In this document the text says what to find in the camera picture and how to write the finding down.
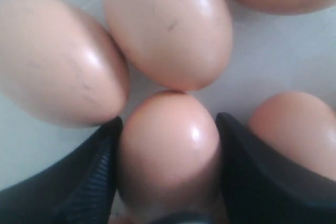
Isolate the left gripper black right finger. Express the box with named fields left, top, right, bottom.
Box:
left=215, top=112, right=335, bottom=223

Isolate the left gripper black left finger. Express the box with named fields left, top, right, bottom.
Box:
left=1, top=117, right=123, bottom=223

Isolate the brown egg placed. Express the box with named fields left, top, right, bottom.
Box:
left=119, top=91, right=221, bottom=213
left=247, top=91, right=335, bottom=180
left=103, top=0, right=233, bottom=91

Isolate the brown egg middle row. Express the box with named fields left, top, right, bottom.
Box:
left=1, top=0, right=130, bottom=127

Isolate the clear plastic bin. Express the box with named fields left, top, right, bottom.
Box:
left=0, top=0, right=336, bottom=224

